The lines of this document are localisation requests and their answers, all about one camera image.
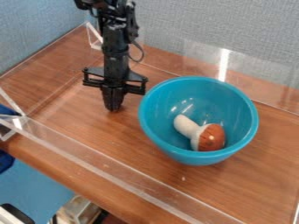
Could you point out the clear acrylic front barrier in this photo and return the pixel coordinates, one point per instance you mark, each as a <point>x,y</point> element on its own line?
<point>135,197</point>

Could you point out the blue plastic bowl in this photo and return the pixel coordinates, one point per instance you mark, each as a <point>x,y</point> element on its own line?
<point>207,101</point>

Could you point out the clear acrylic barrier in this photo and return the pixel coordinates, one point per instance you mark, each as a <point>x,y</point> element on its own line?
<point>269,82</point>
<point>135,197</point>

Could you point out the clear acrylic back barrier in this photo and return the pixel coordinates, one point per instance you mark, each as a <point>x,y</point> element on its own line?
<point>269,82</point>

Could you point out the metal frame under table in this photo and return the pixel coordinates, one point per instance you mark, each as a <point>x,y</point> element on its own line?
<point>78,211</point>

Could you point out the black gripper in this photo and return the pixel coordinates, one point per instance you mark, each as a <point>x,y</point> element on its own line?
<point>115,79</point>

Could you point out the clear acrylic corner bracket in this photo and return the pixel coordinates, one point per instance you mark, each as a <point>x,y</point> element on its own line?
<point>95,39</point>

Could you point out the brown and white mushroom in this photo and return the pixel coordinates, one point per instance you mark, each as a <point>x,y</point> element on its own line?
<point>207,137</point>

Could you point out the black and white object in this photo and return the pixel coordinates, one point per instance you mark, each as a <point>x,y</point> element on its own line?
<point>12,216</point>

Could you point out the blue cloth object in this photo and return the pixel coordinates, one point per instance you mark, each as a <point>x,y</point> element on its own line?
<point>6,133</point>

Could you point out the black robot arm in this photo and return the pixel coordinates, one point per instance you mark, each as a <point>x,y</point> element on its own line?
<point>117,21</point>

